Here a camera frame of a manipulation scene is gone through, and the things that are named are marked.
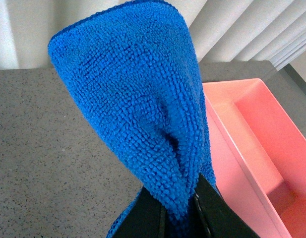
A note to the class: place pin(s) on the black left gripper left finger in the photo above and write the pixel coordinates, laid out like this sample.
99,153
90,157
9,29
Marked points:
147,219

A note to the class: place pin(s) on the white pleated curtain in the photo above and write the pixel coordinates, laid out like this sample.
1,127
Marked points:
221,30

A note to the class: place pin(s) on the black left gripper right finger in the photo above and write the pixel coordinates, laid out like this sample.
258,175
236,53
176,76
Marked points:
213,218

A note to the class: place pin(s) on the pink plastic bin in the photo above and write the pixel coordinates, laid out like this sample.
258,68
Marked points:
259,157

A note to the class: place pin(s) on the blue microfiber cloth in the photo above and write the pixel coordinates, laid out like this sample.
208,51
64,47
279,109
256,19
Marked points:
133,72

